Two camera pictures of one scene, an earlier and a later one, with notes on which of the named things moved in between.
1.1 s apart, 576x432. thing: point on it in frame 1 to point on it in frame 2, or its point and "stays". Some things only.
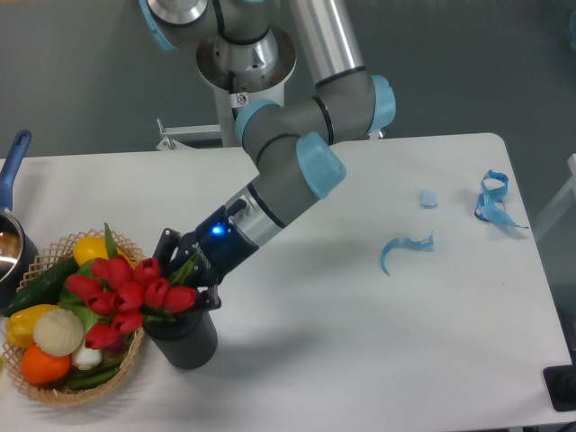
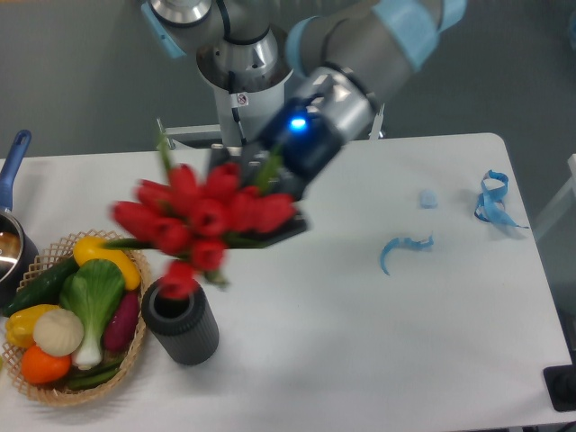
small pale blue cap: (428, 199) stays
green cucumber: (45, 290) stays
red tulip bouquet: (117, 297) to (194, 216)
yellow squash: (89, 247) stays
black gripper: (220, 248) to (299, 143)
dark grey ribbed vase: (187, 341) stays
